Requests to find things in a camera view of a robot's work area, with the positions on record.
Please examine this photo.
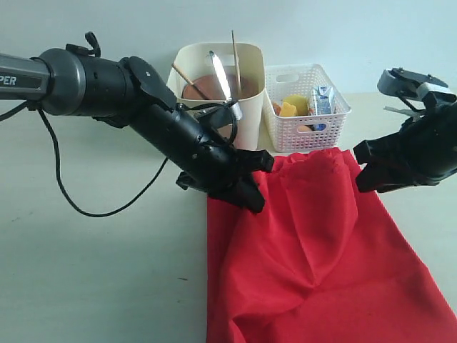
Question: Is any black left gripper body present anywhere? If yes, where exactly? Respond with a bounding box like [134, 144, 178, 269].
[156, 109, 239, 193]

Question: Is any silver table knife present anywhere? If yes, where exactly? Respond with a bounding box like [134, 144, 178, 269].
[209, 50, 232, 101]

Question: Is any white lattice plastic basket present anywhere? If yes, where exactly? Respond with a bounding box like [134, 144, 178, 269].
[262, 64, 351, 153]

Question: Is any cream plastic bin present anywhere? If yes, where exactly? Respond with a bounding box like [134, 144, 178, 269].
[166, 42, 265, 150]

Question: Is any yellow lemon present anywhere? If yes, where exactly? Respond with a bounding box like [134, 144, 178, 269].
[283, 94, 309, 116]

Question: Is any brown wooden plate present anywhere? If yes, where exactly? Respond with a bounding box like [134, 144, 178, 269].
[181, 74, 258, 100]

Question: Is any blue white milk carton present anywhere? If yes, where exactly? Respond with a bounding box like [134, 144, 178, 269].
[308, 86, 336, 116]

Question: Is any brown egg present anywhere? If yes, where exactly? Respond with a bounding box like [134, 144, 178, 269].
[298, 125, 313, 132]

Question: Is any yellow cheese wedge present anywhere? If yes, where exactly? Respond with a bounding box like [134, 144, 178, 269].
[279, 101, 298, 118]

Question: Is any orange fried nugget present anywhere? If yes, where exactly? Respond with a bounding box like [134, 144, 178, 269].
[271, 101, 281, 116]

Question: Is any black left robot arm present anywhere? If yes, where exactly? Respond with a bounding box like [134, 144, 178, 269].
[1, 45, 274, 213]

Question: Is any wooden chopstick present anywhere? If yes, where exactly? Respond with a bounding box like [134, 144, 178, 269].
[231, 29, 242, 98]
[171, 63, 210, 100]

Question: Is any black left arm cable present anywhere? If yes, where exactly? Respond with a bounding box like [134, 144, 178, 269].
[0, 99, 169, 218]

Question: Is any red scalloped cloth mat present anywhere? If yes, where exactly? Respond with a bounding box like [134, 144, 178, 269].
[206, 148, 456, 342]

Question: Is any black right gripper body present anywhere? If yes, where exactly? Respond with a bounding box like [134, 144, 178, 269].
[396, 91, 456, 186]

